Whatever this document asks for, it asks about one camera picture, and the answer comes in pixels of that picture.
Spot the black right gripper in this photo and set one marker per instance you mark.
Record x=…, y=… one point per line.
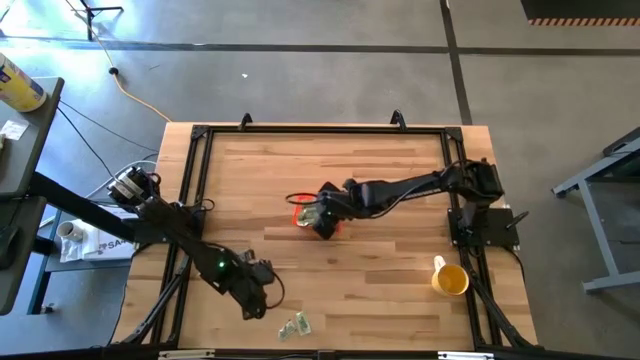
x=335, y=205

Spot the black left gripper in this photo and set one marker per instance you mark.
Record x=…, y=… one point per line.
x=250, y=280

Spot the green white sweetener packet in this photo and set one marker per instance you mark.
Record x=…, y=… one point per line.
x=288, y=330
x=307, y=215
x=302, y=323

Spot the orange plastic basket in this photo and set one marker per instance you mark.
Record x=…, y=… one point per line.
x=294, y=216

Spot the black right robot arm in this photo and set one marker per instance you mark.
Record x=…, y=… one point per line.
x=400, y=192

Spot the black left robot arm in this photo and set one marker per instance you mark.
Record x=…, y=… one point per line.
x=170, y=220

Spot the black clamp hook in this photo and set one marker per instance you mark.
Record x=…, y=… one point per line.
x=398, y=119
x=245, y=120

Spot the yellow mug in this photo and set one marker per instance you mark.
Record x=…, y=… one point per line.
x=450, y=280

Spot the white printed plastic bag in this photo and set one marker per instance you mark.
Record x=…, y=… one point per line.
x=100, y=250

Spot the white paper cup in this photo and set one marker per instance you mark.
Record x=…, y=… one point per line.
x=66, y=231

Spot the black desk support beam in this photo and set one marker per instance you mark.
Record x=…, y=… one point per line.
x=75, y=205

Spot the blue metal shelf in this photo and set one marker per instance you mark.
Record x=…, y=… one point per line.
x=37, y=292

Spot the black desk panel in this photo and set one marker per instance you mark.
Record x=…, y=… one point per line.
x=30, y=240

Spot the grey metal cart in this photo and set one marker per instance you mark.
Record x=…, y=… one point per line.
x=595, y=235

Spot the dark grey desk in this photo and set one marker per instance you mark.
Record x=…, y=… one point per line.
x=30, y=145

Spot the white paper note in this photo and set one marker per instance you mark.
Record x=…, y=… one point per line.
x=14, y=130

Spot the black tripod stand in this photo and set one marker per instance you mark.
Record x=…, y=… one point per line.
x=89, y=22

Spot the yellow wipes canister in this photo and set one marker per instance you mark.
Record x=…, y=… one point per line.
x=17, y=85

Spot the black mat hazard stripes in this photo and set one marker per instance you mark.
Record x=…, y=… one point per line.
x=580, y=10

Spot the silver metal bracket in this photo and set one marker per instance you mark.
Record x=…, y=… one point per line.
x=185, y=354
x=465, y=355

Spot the black aluminium table frame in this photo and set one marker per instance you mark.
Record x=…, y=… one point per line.
x=325, y=130

